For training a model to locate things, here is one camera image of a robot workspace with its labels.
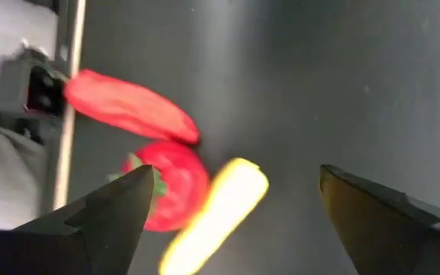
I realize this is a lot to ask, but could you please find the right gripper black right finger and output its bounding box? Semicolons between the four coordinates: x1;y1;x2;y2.
318;163;440;275

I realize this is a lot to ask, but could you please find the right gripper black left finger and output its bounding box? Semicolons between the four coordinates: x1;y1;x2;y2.
0;163;155;275

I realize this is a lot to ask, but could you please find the red tomato with green calyx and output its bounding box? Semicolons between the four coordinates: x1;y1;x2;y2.
107;140;210;233

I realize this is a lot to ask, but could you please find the yellow squash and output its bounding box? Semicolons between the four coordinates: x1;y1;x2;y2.
158;157;270;275

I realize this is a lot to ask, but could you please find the long red pepper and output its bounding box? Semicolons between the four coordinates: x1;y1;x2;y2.
63;68;201;145

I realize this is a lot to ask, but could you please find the grey table-level camera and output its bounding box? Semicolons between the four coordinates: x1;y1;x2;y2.
0;57;70;127

